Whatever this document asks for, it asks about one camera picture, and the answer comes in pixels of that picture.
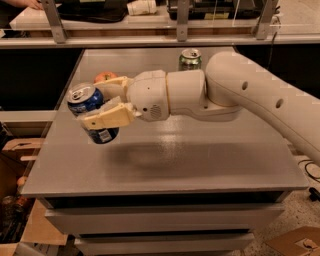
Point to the white paper cup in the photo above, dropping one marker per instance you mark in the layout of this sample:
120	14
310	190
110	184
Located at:
141	7

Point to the red apple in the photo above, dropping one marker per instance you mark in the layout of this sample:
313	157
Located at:
103	76

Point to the grey drawer cabinet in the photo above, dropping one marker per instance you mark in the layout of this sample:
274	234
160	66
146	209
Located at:
169	187

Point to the blue pepsi can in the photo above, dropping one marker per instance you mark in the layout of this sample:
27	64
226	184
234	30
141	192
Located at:
83	98

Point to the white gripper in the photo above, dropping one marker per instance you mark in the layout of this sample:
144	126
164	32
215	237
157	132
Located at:
148	95

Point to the cardboard box left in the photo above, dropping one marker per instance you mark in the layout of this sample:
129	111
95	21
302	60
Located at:
24	229

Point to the black tray on shelf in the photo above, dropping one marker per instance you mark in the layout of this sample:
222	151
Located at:
225	9

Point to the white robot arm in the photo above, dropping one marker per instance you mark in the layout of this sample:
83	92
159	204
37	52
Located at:
229	83

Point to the person's hand background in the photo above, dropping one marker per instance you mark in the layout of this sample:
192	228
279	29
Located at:
34	4

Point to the black bag on shelf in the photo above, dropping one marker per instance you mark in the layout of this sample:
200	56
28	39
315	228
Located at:
95	11

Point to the cardboard box lower right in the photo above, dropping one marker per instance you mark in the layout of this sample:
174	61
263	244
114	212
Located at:
304	241

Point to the green soda can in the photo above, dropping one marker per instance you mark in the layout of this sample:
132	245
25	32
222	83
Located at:
190	59

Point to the metal shelf rail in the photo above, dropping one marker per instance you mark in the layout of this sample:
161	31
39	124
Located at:
298	21

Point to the cardboard box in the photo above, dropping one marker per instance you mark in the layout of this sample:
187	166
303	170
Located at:
304	241
24	229

